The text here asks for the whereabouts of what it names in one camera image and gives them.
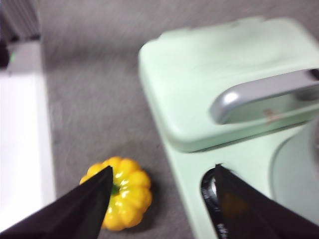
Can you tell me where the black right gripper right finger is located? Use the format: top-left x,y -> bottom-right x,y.
214,163 -> 319,239

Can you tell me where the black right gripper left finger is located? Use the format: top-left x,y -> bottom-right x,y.
0,165 -> 114,239

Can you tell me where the yellow toy pumpkin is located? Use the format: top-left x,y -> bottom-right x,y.
79,156 -> 153,231

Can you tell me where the black control panel strip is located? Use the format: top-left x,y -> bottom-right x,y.
198,167 -> 226,239

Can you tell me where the mint green breakfast maker base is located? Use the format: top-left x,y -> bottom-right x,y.
161,124 -> 319,239

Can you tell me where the mint green griddle cover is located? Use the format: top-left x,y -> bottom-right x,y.
138,16 -> 319,153

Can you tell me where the grey ribbed robot stand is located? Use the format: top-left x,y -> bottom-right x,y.
0,0 -> 42,75

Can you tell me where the mint green pot with handle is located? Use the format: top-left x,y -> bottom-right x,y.
271,121 -> 319,213

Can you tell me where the silver griddle cover handle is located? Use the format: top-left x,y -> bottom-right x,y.
209,67 -> 319,125

